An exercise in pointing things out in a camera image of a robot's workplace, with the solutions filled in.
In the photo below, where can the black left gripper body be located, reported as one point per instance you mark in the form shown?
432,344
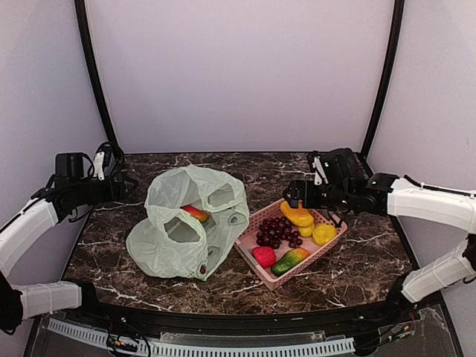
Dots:
85,195

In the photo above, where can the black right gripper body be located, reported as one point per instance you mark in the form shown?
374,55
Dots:
337,195

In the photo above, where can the yellow orange mango fruit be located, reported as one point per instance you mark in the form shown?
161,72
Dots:
299,217

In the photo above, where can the dark purple grape bunch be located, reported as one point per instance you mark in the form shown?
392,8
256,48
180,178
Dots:
274,231

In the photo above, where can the yellow pear fruit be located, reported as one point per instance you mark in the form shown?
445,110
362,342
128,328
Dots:
323,234

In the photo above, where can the green orange mango fruit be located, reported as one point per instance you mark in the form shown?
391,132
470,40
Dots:
289,260

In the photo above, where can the red apple fruit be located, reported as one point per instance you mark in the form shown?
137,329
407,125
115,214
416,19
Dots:
265,256

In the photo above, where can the red orange peach fruit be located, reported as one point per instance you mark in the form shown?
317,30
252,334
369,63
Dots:
196,213

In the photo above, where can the light green plastic bag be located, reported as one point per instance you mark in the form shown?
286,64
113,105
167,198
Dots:
170,242

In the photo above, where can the yellow corn cob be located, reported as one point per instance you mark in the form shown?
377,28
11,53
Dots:
306,231

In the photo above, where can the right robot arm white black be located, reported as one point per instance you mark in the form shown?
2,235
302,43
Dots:
441,219

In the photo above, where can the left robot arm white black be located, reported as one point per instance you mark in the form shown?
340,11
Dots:
38,216

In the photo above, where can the pink perforated plastic basket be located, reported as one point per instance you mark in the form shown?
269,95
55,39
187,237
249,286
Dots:
247,242

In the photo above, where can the clear acrylic front panel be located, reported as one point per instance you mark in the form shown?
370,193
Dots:
428,335

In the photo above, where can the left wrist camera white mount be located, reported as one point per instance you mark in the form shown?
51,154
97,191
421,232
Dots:
101,161

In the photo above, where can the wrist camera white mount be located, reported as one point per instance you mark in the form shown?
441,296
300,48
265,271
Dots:
317,168
101,161

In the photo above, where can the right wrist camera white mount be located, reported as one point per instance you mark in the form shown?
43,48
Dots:
317,168

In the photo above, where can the black front curved rail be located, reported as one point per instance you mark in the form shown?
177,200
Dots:
295,307

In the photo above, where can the white slotted cable duct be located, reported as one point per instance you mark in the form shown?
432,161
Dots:
181,344

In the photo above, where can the black rear left frame post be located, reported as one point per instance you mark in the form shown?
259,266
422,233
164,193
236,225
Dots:
93,72

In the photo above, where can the black frame post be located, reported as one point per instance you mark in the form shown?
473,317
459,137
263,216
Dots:
93,72
384,83

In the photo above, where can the black rear right frame post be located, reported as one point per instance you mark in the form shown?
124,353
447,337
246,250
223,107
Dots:
384,83

